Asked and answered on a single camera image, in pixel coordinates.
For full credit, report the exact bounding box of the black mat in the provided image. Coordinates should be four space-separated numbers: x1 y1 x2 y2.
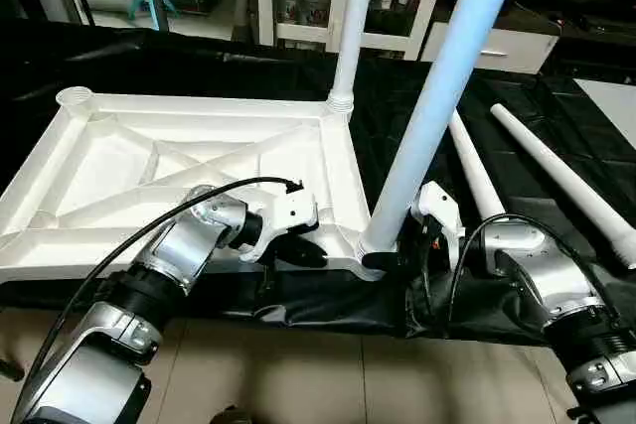
0 17 636 348

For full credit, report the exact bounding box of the white flat board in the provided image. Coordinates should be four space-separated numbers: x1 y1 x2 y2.
574 78 636 153

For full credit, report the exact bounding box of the white plastic table leg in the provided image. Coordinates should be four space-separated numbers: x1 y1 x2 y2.
326 0 380 117
358 0 529 258
490 103 636 271
447 111 508 222

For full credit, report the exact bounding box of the white drawer unit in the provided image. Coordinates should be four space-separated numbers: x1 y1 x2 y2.
422 22 560 75

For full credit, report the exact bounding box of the light blue stand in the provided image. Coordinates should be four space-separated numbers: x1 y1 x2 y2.
127 0 182 30

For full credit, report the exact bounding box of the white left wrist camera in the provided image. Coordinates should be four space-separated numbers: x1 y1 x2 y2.
238 189 322 264

